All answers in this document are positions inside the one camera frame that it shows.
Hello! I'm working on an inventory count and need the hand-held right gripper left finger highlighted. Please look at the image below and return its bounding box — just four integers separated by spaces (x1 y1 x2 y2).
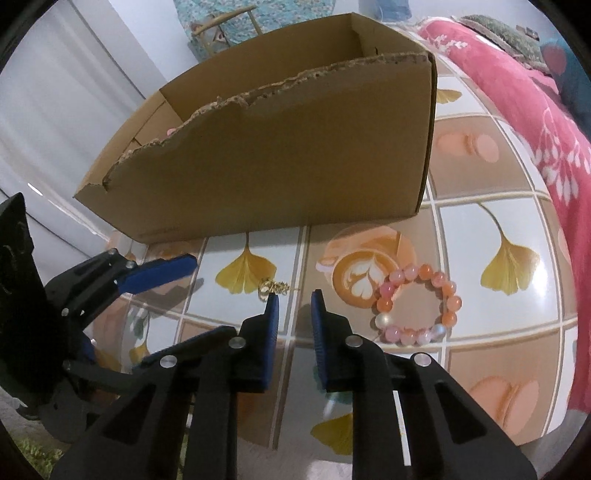
50 293 281 480

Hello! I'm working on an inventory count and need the pink floral blanket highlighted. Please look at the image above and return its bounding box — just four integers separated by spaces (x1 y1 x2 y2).
418 18 591 411

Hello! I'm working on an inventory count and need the pink orange bead bracelet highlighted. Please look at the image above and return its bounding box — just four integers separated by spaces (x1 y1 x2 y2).
373 263 464 347

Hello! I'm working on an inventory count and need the teal patterned cloth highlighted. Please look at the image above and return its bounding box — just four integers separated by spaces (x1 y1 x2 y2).
174 0 335 31

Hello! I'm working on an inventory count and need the gold chain with charms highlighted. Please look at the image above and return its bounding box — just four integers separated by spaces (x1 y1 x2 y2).
257 278 291 297

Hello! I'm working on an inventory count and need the brown cardboard box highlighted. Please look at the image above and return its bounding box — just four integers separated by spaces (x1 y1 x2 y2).
74 12 438 244

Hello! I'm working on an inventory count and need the wooden chair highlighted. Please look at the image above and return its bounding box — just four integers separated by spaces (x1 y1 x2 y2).
191 6 265 58

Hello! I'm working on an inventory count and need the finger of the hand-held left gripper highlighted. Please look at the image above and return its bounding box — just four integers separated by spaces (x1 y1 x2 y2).
62 356 160 398
45 248 198 321

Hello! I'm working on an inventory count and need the dark teal cloth item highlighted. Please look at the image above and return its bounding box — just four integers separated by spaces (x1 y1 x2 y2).
539 39 591 123

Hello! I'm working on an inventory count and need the grey green cushion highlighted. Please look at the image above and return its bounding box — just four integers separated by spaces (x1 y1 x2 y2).
455 14 552 72

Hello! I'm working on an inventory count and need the white curtain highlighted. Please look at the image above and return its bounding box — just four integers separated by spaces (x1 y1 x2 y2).
0 0 185 259

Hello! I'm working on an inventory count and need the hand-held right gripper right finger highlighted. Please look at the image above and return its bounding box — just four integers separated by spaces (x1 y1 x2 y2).
310 289 539 480

